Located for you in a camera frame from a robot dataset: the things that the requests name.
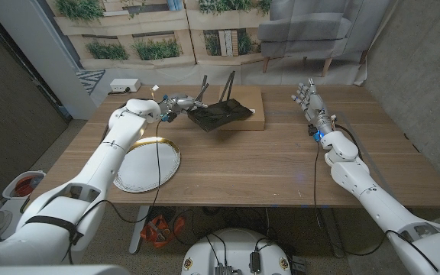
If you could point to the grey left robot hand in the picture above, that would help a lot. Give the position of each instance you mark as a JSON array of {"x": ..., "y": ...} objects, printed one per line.
[{"x": 182, "y": 103}]

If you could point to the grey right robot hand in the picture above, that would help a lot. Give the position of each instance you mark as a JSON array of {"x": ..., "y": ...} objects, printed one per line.
[{"x": 314, "y": 107}]

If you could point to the black router with antennas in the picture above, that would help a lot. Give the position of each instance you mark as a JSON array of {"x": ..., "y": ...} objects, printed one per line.
[{"x": 220, "y": 114}]

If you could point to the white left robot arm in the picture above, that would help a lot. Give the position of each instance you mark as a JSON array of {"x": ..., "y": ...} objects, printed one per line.
[{"x": 105, "y": 164}]

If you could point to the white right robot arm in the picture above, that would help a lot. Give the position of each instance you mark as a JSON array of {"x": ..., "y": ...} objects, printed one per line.
[{"x": 376, "y": 198}]

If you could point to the brown cardboard packing box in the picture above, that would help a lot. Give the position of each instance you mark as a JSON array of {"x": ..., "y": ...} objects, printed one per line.
[{"x": 248, "y": 97}]

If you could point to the white paper plate gold rim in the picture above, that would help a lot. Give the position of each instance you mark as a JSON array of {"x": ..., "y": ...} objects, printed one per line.
[{"x": 147, "y": 168}]

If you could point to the small black adapter box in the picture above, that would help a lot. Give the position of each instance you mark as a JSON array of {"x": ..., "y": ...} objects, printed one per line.
[{"x": 299, "y": 264}]

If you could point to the grey tape strip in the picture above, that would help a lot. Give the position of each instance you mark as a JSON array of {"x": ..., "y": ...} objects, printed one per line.
[
  {"x": 369, "y": 153},
  {"x": 277, "y": 112}
]

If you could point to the white power strip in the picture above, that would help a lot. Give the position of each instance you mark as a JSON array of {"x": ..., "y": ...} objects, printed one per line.
[{"x": 124, "y": 85}]

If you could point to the printed garden backdrop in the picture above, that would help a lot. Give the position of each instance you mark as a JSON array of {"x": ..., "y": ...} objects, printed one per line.
[{"x": 159, "y": 38}]

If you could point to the dark table leg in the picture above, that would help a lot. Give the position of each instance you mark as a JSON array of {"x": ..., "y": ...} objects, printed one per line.
[{"x": 332, "y": 233}]

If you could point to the orange tool under table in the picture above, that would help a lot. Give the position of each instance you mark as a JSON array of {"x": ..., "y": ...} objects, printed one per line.
[{"x": 160, "y": 231}]

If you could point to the white table leg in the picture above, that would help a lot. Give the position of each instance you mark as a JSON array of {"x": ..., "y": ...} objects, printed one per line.
[{"x": 139, "y": 229}]

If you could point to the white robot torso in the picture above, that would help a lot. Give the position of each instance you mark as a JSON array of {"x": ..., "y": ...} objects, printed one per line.
[{"x": 235, "y": 248}]

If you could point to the white bin red contents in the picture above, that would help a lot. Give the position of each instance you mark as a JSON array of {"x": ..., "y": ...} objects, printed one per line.
[{"x": 25, "y": 185}]

